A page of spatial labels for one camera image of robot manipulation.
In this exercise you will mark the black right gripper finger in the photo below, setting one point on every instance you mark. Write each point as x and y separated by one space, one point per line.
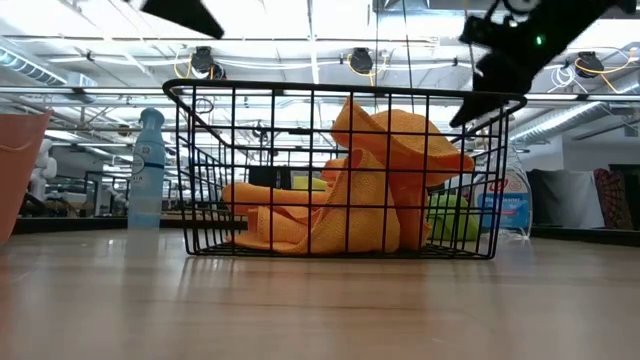
480 109

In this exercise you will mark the clear cleaner spray bottle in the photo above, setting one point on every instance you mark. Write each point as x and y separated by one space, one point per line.
507 205

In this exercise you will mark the white robot figure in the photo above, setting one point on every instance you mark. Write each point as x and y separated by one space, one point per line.
44 170

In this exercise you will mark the grey covered furniture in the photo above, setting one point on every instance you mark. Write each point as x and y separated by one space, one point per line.
565 197

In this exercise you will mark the large yellow microfiber towel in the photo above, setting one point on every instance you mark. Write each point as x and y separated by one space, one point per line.
310 183

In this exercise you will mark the orange microfiber towel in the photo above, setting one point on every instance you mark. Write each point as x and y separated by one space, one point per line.
280 225

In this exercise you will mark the orange plastic basket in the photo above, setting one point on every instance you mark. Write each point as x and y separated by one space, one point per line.
17 175

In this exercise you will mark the blue spray can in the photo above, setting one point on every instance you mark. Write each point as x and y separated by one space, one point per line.
146 175

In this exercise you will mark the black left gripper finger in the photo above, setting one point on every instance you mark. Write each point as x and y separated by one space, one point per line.
190 14

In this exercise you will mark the patterned red fabric chair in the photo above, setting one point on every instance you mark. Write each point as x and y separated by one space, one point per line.
614 197

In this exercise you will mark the silver ventilation duct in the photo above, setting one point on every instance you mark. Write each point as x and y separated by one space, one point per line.
560 120

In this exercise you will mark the green microfiber towel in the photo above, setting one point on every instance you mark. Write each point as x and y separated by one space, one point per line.
450 220

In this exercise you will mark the orange towel with white tag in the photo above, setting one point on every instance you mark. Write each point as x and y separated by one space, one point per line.
400 145

